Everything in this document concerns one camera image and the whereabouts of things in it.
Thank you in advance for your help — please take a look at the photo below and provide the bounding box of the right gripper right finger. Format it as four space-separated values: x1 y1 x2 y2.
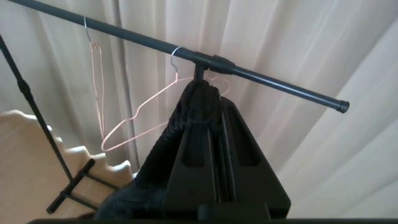
221 96 292 218

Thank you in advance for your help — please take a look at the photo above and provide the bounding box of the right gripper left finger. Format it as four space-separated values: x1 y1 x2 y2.
163 124 224 218

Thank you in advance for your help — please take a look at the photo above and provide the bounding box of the black knitted garment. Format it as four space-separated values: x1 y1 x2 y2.
93 79 224 220

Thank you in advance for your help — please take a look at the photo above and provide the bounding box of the pink clothes hanger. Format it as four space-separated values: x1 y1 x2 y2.
83 16 106 141
101 46 231 152

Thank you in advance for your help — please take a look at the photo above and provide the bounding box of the black clothes rack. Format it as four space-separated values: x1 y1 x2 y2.
0 0 350 215

